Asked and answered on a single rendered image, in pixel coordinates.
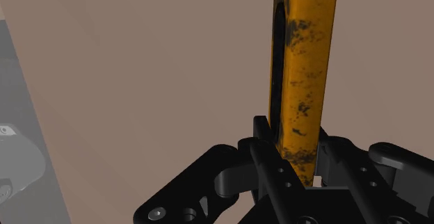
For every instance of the yellow bar with black smudges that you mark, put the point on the yellow bar with black smudges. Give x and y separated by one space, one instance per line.
305 81

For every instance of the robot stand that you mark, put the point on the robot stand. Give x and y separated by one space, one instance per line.
20 91

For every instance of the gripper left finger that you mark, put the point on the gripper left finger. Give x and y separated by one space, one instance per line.
203 182

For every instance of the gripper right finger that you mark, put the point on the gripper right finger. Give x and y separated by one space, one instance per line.
379 172

